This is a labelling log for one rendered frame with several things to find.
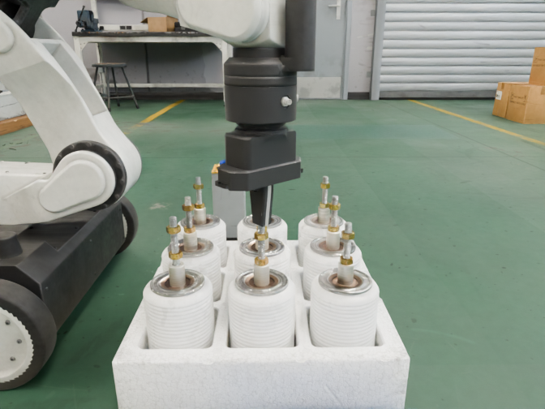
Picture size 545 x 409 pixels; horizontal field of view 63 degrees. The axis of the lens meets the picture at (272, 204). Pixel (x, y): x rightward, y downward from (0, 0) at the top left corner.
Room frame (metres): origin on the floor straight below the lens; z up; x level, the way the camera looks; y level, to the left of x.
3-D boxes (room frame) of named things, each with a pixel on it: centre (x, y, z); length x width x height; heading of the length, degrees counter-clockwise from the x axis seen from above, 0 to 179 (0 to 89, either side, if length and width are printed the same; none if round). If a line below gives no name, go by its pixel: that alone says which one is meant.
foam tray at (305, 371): (0.67, 0.02, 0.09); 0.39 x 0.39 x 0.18; 1
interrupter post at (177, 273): (0.55, 0.13, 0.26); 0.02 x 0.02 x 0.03
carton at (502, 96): (4.14, -2.24, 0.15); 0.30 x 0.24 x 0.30; 89
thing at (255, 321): (0.56, 0.02, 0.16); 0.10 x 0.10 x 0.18
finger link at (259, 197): (0.55, 0.02, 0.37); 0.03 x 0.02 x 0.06; 43
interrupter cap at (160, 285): (0.55, 0.13, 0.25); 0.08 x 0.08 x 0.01
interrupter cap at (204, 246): (0.67, 0.14, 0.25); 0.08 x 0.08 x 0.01
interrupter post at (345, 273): (0.56, -0.10, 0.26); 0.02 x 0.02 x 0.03
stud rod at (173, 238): (0.55, 0.13, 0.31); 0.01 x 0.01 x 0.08
